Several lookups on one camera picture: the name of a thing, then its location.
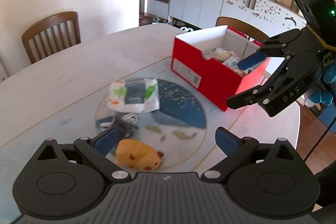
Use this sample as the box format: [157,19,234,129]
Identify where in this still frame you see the brown wooden chair right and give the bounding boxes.
[216,16,269,43]

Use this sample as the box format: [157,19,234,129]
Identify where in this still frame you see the white slippers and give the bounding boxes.
[180,26,193,32]

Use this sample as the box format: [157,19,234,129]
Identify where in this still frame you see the brown wooden chair far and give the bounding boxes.
[22,11,81,64]

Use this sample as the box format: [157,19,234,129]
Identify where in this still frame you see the pair of sneakers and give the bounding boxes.
[151,17,173,26]

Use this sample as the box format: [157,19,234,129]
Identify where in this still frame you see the white wall cabinet unit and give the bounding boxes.
[147,0,306,36]

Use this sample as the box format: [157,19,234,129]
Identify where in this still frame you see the red cardboard shoe box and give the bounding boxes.
[171,26,270,111]

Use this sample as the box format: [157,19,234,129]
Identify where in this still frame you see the white usb cable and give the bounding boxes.
[99,113,139,128]

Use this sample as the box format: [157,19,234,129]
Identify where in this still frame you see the blue gloved right hand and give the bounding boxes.
[303,63,335,107]

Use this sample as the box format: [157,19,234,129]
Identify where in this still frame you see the brown wooden chair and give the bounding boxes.
[216,16,269,43]
[22,11,81,64]

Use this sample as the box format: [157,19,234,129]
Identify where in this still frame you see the white chicken sausage packet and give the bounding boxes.
[223,56,253,77]

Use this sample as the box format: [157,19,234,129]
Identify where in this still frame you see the white tissue pack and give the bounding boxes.
[107,78,160,114]

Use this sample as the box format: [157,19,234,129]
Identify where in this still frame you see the clear bread snack bag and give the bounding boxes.
[210,48,236,62]

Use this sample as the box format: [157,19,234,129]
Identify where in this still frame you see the clear bag black seeds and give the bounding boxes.
[112,116,139,139]

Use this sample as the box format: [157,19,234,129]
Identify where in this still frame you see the yellow squishy pig toy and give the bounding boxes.
[114,139,164,171]

